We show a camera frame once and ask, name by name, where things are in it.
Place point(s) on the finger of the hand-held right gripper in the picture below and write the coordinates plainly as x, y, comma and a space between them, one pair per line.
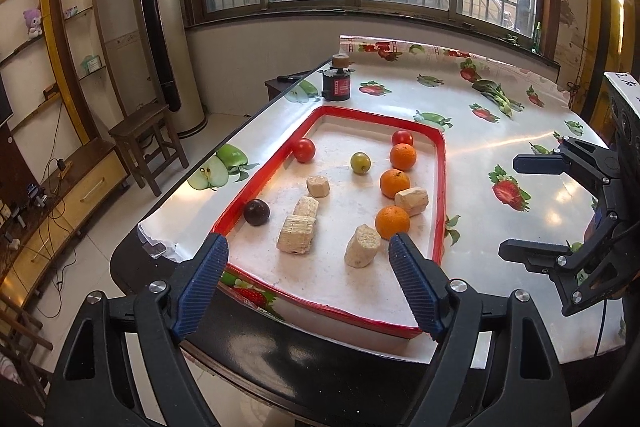
530, 252
540, 164

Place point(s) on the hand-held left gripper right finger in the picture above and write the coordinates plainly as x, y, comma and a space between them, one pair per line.
415, 292

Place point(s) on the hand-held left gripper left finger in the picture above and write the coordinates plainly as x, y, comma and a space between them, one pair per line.
202, 292

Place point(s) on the rounded beige fibrous block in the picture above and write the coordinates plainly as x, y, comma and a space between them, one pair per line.
362, 246

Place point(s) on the orange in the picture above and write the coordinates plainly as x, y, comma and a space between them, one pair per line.
394, 183
392, 222
403, 156

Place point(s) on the dark purple plum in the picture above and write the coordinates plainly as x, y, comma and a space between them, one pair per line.
256, 212

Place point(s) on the large beige fibrous block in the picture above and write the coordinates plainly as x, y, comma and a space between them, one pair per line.
298, 234

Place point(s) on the red tomato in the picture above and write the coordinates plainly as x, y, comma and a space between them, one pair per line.
303, 150
402, 138

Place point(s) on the green grape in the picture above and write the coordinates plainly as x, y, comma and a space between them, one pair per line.
360, 162

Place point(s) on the small beige fibrous block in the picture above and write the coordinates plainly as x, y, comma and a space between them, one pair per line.
318, 186

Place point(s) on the red-rimmed white tray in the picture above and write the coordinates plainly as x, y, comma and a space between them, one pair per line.
330, 142

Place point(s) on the bok choy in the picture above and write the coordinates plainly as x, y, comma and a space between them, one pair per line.
495, 97

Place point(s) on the wooden glass door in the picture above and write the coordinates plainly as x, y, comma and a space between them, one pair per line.
600, 7

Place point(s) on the green bottle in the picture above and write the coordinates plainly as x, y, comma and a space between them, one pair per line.
537, 38

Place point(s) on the small windowsill plant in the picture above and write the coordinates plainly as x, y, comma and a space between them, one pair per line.
511, 38

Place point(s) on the wooden television cabinet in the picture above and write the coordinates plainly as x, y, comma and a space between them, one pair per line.
85, 192

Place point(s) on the wooden stool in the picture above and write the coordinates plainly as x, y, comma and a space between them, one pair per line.
137, 119

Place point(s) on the wooden chair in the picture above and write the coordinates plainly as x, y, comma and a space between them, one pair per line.
20, 332

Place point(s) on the black motor with red label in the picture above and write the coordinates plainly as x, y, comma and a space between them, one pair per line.
336, 89

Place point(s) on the dark wooden side table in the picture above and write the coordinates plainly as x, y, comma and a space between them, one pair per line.
287, 89

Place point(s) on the green box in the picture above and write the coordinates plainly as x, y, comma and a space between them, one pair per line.
90, 65

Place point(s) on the black television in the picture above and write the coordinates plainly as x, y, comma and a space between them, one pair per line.
3, 102

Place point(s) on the purple plush toy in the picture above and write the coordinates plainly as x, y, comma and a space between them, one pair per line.
33, 22

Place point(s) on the wooden wall shelf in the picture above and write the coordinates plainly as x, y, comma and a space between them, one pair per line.
50, 7

